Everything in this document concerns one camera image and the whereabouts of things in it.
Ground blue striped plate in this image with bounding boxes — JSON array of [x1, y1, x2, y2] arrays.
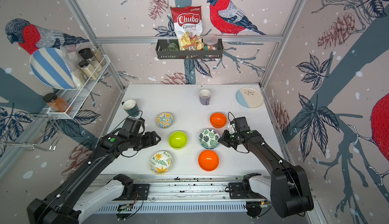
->
[[29, 48, 75, 89]]

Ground black lid spice jar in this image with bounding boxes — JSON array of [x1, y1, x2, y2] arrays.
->
[[79, 48, 103, 72]]

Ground orange spice jar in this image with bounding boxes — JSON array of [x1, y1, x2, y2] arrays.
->
[[43, 92, 73, 114]]

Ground green leaf bowl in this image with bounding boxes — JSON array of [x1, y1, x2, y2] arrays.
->
[[201, 144, 219, 150], [199, 129, 220, 146]]

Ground purple mug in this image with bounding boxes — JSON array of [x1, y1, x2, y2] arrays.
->
[[199, 89, 211, 106]]

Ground blue yellow patterned bowl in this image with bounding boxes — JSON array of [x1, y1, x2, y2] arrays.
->
[[156, 112, 174, 128]]

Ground small orange bowl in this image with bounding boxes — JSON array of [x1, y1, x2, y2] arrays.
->
[[210, 112, 227, 128]]

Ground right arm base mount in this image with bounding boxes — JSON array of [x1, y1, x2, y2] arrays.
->
[[225, 173, 271, 201]]

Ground yellow flower bowl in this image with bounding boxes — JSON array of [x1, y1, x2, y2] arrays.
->
[[149, 151, 173, 175]]

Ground blue cream plate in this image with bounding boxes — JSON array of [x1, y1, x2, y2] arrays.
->
[[236, 87, 264, 109]]

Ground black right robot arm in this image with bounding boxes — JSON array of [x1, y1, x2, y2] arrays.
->
[[218, 117, 314, 218]]

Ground lime green bowl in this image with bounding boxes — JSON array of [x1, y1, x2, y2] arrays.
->
[[168, 131, 187, 150]]

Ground red cassava chips bag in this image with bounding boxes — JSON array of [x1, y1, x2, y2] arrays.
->
[[170, 6, 204, 51]]

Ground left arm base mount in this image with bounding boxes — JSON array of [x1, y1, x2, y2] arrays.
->
[[113, 174, 151, 201]]

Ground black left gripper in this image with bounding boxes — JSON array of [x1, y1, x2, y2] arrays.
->
[[130, 129, 163, 149]]

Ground large orange bowl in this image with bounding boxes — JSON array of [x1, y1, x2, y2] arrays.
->
[[198, 150, 219, 171]]

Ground dark green mug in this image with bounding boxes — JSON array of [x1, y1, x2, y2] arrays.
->
[[122, 100, 140, 117]]

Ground wire hook rack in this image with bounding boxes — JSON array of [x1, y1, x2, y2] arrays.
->
[[1, 112, 64, 152]]

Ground black wall basket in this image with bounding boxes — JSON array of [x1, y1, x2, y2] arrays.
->
[[156, 39, 223, 59]]

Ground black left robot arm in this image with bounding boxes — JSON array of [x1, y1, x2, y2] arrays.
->
[[27, 117, 161, 224]]

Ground clear lidded candy jar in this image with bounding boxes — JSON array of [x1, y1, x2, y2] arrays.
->
[[203, 34, 218, 51]]

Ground green glass jar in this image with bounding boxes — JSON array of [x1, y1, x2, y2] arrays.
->
[[166, 43, 180, 51]]

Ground clear wall shelf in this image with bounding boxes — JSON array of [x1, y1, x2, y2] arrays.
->
[[47, 46, 110, 119]]

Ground beige spice jar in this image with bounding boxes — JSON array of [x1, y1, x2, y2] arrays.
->
[[78, 60, 99, 80]]

